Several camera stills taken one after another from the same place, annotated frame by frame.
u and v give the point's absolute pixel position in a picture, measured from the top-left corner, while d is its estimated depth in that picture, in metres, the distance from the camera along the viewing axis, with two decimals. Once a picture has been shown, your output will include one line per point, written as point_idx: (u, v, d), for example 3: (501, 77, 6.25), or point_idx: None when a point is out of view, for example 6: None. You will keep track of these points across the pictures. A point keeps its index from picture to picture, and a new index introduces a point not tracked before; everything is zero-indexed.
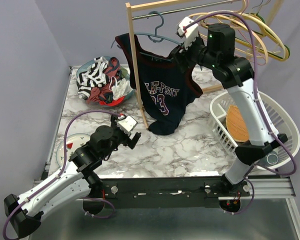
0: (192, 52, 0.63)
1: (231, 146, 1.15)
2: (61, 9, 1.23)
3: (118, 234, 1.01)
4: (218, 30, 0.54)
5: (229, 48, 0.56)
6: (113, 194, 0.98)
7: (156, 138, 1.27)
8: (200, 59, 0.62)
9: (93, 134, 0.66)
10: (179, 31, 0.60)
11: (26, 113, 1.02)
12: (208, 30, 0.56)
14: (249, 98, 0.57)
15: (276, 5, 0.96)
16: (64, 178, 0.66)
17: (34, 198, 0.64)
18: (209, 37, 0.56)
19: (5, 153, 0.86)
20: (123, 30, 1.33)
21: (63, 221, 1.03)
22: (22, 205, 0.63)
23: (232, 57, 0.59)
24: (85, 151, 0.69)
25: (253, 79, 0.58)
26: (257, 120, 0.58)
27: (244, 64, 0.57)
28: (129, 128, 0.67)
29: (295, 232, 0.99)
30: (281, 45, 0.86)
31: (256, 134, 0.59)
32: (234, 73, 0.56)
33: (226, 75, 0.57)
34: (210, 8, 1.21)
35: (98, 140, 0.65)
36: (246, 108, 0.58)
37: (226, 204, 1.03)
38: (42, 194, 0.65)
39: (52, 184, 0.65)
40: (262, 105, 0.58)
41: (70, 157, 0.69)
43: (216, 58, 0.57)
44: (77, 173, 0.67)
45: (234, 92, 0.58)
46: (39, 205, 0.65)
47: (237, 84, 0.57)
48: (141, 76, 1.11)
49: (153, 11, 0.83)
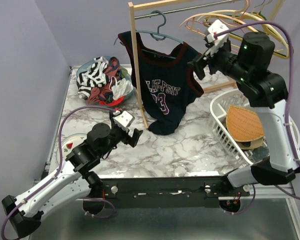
0: (218, 59, 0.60)
1: (231, 146, 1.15)
2: (61, 9, 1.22)
3: (118, 234, 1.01)
4: (256, 43, 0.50)
5: (264, 64, 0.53)
6: (113, 194, 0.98)
7: (156, 138, 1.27)
8: (226, 69, 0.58)
9: (90, 132, 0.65)
10: (209, 37, 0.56)
11: (26, 113, 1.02)
12: (244, 40, 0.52)
14: (278, 122, 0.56)
15: (277, 5, 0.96)
16: (61, 179, 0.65)
17: (31, 199, 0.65)
18: (244, 48, 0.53)
19: (4, 153, 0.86)
20: (124, 30, 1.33)
21: (63, 221, 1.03)
22: (19, 207, 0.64)
23: (265, 73, 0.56)
24: (82, 151, 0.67)
25: (285, 101, 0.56)
26: (284, 146, 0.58)
27: (277, 83, 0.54)
28: (125, 125, 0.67)
29: (294, 232, 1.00)
30: (284, 43, 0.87)
31: (281, 159, 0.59)
32: (267, 92, 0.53)
33: (257, 93, 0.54)
34: (211, 8, 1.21)
35: (95, 139, 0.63)
36: (274, 132, 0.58)
37: (226, 204, 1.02)
38: (40, 195, 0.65)
39: (49, 184, 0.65)
40: (291, 130, 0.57)
41: (66, 156, 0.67)
43: (248, 72, 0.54)
44: (74, 173, 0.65)
45: (264, 112, 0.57)
46: (36, 206, 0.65)
47: (268, 105, 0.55)
48: (143, 74, 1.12)
49: (156, 11, 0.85)
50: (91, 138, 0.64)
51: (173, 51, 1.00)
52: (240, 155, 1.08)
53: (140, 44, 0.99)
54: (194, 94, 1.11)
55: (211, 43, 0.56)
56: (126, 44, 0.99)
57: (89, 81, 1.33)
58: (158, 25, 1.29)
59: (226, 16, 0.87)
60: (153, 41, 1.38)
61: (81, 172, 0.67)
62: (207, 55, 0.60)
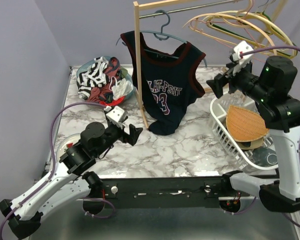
0: (240, 79, 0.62)
1: (231, 146, 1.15)
2: (61, 9, 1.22)
3: (118, 234, 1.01)
4: (278, 66, 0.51)
5: (284, 88, 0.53)
6: (114, 193, 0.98)
7: (156, 138, 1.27)
8: (247, 88, 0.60)
9: (83, 132, 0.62)
10: (234, 55, 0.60)
11: (26, 112, 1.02)
12: (266, 62, 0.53)
14: (292, 148, 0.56)
15: (280, 5, 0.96)
16: (55, 181, 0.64)
17: (26, 203, 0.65)
18: (266, 70, 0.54)
19: (5, 153, 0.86)
20: (124, 30, 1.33)
21: (63, 221, 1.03)
22: (14, 211, 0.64)
23: (286, 97, 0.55)
24: (76, 151, 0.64)
25: None
26: (295, 173, 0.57)
27: (296, 109, 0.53)
28: (118, 119, 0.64)
29: (294, 232, 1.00)
30: (288, 43, 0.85)
31: (290, 187, 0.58)
32: (283, 116, 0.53)
33: (272, 116, 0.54)
34: (211, 8, 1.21)
35: (88, 139, 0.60)
36: (286, 156, 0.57)
37: (226, 204, 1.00)
38: (35, 198, 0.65)
39: (44, 187, 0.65)
40: None
41: (61, 157, 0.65)
43: (267, 93, 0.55)
44: (69, 175, 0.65)
45: (278, 136, 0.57)
46: (32, 209, 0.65)
47: (283, 128, 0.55)
48: (145, 74, 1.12)
49: (160, 10, 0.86)
50: (85, 138, 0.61)
51: (176, 51, 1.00)
52: (240, 155, 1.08)
53: (143, 43, 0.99)
54: (195, 95, 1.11)
55: (236, 61, 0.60)
56: (129, 45, 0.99)
57: (90, 81, 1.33)
58: (158, 25, 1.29)
59: (229, 16, 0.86)
60: (153, 41, 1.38)
61: (77, 171, 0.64)
62: (229, 74, 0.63)
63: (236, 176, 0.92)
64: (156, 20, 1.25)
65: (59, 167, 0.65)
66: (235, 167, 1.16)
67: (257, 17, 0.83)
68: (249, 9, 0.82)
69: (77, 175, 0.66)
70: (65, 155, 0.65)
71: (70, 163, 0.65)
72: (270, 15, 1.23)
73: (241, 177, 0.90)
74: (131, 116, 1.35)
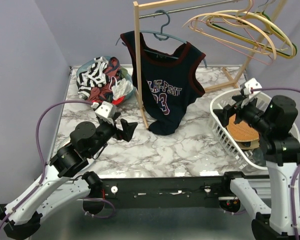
0: (245, 113, 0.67)
1: (231, 146, 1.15)
2: (61, 9, 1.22)
3: (118, 234, 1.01)
4: (280, 105, 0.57)
5: (285, 126, 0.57)
6: (113, 193, 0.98)
7: (156, 138, 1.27)
8: (252, 121, 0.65)
9: (73, 132, 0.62)
10: (245, 90, 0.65)
11: (26, 112, 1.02)
12: (271, 100, 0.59)
14: (283, 181, 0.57)
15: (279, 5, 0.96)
16: (46, 185, 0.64)
17: (19, 208, 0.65)
18: (270, 106, 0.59)
19: (5, 153, 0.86)
20: (124, 30, 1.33)
21: (63, 221, 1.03)
22: (8, 216, 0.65)
23: (286, 135, 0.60)
24: (67, 152, 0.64)
25: (297, 165, 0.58)
26: (284, 207, 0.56)
27: (293, 147, 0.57)
28: (107, 116, 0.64)
29: None
30: (288, 43, 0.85)
31: (278, 220, 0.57)
32: (278, 151, 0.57)
33: (269, 149, 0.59)
34: (211, 8, 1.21)
35: (78, 140, 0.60)
36: (278, 189, 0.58)
37: (226, 204, 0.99)
38: (27, 203, 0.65)
39: (35, 192, 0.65)
40: (296, 194, 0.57)
41: (51, 161, 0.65)
43: (268, 128, 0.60)
44: (59, 179, 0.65)
45: (272, 168, 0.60)
46: (26, 214, 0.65)
47: (277, 162, 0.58)
48: (145, 74, 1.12)
49: (160, 10, 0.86)
50: (74, 139, 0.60)
51: (176, 51, 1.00)
52: (240, 155, 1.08)
53: (143, 43, 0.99)
54: (195, 95, 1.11)
55: (246, 96, 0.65)
56: (129, 45, 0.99)
57: (89, 81, 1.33)
58: (158, 26, 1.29)
59: (229, 16, 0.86)
60: (153, 41, 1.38)
61: (68, 174, 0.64)
62: (238, 106, 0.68)
63: (236, 182, 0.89)
64: (155, 20, 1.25)
65: (49, 171, 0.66)
66: (235, 167, 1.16)
67: (256, 16, 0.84)
68: (249, 9, 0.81)
69: (68, 177, 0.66)
70: (56, 157, 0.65)
71: (60, 166, 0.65)
72: (269, 15, 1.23)
73: (241, 186, 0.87)
74: (131, 116, 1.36)
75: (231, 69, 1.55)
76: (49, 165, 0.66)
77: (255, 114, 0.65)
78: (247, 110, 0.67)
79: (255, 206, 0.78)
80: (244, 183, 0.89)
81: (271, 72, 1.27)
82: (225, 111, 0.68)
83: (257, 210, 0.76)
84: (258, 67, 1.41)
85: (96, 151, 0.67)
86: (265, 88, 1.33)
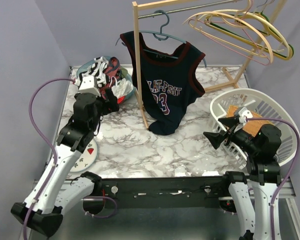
0: (236, 138, 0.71)
1: (231, 147, 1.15)
2: (61, 9, 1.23)
3: (118, 234, 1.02)
4: (267, 134, 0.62)
5: (269, 151, 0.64)
6: (113, 193, 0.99)
7: (156, 138, 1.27)
8: (242, 145, 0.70)
9: (76, 103, 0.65)
10: (240, 118, 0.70)
11: (26, 113, 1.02)
12: (260, 128, 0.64)
14: (264, 199, 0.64)
15: (279, 4, 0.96)
16: (63, 164, 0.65)
17: (42, 195, 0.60)
18: (258, 133, 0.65)
19: (5, 153, 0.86)
20: (123, 30, 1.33)
21: (63, 221, 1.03)
22: (32, 207, 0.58)
23: (271, 159, 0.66)
24: (72, 129, 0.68)
25: (277, 186, 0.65)
26: (265, 223, 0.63)
27: (273, 169, 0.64)
28: (93, 85, 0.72)
29: (295, 232, 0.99)
30: (285, 44, 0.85)
31: (259, 235, 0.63)
32: (260, 173, 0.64)
33: (253, 170, 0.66)
34: (211, 8, 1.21)
35: (84, 107, 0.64)
36: (259, 206, 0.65)
37: (226, 204, 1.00)
38: (50, 186, 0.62)
39: (54, 173, 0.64)
40: (275, 212, 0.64)
41: (58, 141, 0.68)
43: (255, 150, 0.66)
44: (74, 153, 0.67)
45: (255, 187, 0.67)
46: (50, 201, 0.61)
47: (259, 181, 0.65)
48: (145, 74, 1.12)
49: (158, 10, 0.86)
50: (78, 104, 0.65)
51: (176, 51, 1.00)
52: (240, 155, 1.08)
53: (142, 44, 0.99)
54: (195, 94, 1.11)
55: (240, 122, 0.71)
56: (129, 45, 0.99)
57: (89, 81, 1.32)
58: (157, 26, 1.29)
59: (229, 16, 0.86)
60: (152, 41, 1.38)
61: (79, 147, 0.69)
62: (232, 131, 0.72)
63: (235, 187, 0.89)
64: (155, 20, 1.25)
65: (61, 150, 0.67)
66: (235, 167, 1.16)
67: (255, 16, 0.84)
68: (248, 9, 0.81)
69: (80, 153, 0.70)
70: (62, 137, 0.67)
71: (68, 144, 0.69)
72: (269, 15, 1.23)
73: (238, 194, 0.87)
74: (131, 116, 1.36)
75: (231, 69, 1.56)
76: (57, 146, 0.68)
77: (245, 138, 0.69)
78: (238, 133, 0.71)
79: (246, 222, 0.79)
80: (242, 190, 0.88)
81: (271, 72, 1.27)
82: (220, 135, 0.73)
83: (248, 226, 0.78)
84: (258, 67, 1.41)
85: (96, 123, 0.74)
86: (265, 88, 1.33)
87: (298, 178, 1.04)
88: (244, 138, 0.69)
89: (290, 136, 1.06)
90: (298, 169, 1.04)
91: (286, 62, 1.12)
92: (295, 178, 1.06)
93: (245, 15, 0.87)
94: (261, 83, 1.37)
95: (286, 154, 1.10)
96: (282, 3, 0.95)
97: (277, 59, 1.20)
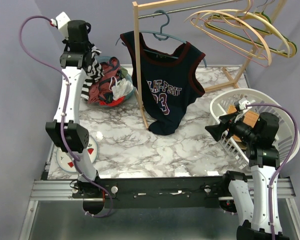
0: (236, 129, 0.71)
1: (231, 146, 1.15)
2: (61, 9, 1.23)
3: (118, 234, 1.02)
4: (266, 119, 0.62)
5: (268, 136, 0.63)
6: (113, 193, 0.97)
7: (156, 138, 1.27)
8: (243, 136, 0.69)
9: (69, 25, 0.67)
10: (240, 105, 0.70)
11: (26, 113, 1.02)
12: (259, 114, 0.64)
14: (263, 182, 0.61)
15: (280, 4, 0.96)
16: (75, 81, 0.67)
17: (68, 110, 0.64)
18: (258, 120, 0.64)
19: (5, 153, 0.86)
20: (123, 30, 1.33)
21: (64, 221, 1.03)
22: (64, 120, 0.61)
23: (270, 145, 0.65)
24: (71, 53, 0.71)
25: (275, 169, 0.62)
26: (262, 203, 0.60)
27: (272, 155, 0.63)
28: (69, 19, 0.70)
29: (295, 232, 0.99)
30: (286, 44, 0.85)
31: (257, 218, 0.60)
32: (259, 156, 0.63)
33: (252, 154, 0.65)
34: (211, 8, 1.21)
35: (77, 26, 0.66)
36: (257, 189, 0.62)
37: (226, 204, 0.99)
38: (72, 101, 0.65)
39: (70, 91, 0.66)
40: (273, 194, 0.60)
41: (63, 64, 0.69)
43: (254, 137, 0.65)
44: (81, 71, 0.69)
45: (254, 170, 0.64)
46: (76, 113, 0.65)
47: (257, 164, 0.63)
48: (145, 74, 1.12)
49: (159, 11, 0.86)
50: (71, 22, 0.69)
51: (176, 51, 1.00)
52: (240, 155, 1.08)
53: (142, 43, 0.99)
54: (195, 94, 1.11)
55: (241, 110, 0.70)
56: (129, 45, 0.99)
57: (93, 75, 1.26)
58: (157, 25, 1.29)
59: (229, 16, 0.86)
60: (153, 41, 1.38)
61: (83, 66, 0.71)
62: (233, 121, 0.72)
63: (235, 184, 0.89)
64: (155, 19, 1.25)
65: (69, 70, 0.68)
66: (235, 167, 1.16)
67: (256, 17, 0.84)
68: (248, 10, 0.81)
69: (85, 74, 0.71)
70: (63, 64, 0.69)
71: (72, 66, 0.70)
72: (269, 15, 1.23)
73: (238, 190, 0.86)
74: (131, 116, 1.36)
75: (231, 69, 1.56)
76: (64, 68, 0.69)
77: (245, 128, 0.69)
78: (239, 124, 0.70)
79: (245, 212, 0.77)
80: (242, 186, 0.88)
81: (271, 72, 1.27)
82: (219, 127, 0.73)
83: (246, 217, 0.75)
84: (258, 67, 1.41)
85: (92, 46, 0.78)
86: (265, 88, 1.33)
87: (298, 179, 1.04)
88: (244, 128, 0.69)
89: (290, 136, 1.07)
90: (298, 169, 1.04)
91: (286, 62, 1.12)
92: (295, 178, 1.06)
93: (245, 15, 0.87)
94: (261, 83, 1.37)
95: (285, 153, 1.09)
96: (282, 3, 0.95)
97: (277, 59, 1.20)
